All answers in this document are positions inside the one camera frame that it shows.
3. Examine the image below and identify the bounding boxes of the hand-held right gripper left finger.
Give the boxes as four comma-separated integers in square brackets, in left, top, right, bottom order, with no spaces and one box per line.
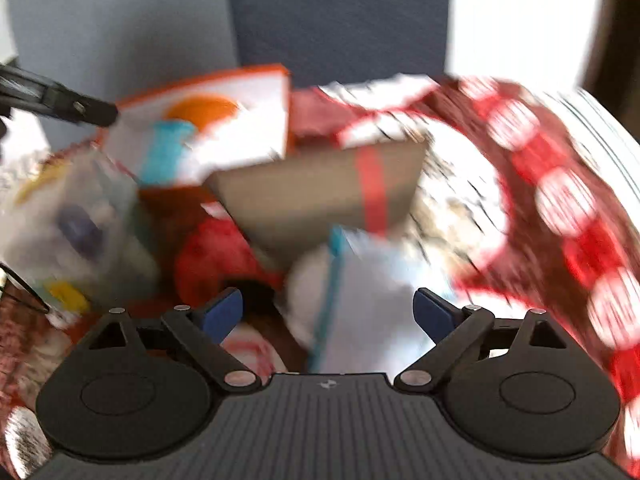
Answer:
[75,287,264,395]

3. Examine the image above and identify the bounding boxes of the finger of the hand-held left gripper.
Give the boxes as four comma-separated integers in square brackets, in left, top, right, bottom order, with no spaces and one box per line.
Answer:
[0,62,121,129]

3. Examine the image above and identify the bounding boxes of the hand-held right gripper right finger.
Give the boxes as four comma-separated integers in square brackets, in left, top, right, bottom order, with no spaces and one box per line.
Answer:
[394,287,570,395]

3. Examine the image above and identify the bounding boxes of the white soft cloth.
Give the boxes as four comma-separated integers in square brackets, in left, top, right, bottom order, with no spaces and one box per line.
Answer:
[274,251,332,350]

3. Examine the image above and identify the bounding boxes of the red cloth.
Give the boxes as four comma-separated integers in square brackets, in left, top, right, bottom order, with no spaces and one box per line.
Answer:
[174,218,287,307]

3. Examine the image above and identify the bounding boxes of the grey blue upholstered panel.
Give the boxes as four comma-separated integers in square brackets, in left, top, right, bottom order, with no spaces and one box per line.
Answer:
[7,0,241,153]

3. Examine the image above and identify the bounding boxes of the clear plastic bag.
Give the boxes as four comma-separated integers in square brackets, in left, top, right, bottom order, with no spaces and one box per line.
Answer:
[0,151,162,313]

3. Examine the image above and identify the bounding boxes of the grey box with red stripe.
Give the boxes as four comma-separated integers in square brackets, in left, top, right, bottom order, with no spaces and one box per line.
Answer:
[207,139,431,272]

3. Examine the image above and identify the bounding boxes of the red and white printed blanket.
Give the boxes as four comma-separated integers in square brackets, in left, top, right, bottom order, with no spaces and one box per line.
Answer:
[0,72,640,480]

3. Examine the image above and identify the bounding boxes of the orange and white box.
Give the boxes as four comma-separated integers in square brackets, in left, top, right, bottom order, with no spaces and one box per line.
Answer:
[97,64,293,187]

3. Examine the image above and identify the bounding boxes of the dark blue upholstered panel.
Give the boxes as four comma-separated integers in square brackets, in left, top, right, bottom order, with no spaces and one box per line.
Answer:
[222,0,453,92]

